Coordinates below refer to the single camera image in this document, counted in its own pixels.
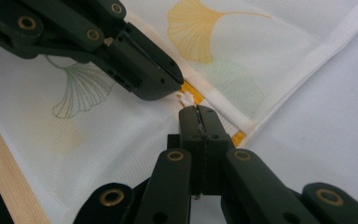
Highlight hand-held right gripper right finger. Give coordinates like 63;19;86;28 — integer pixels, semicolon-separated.
197;105;236;196

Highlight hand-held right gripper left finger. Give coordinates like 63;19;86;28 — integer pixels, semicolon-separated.
167;105;207;197

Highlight white leaf-print cloth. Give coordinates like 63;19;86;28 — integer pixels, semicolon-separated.
0;0;358;224

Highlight wooden table edge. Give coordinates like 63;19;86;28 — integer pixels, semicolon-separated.
0;102;51;224

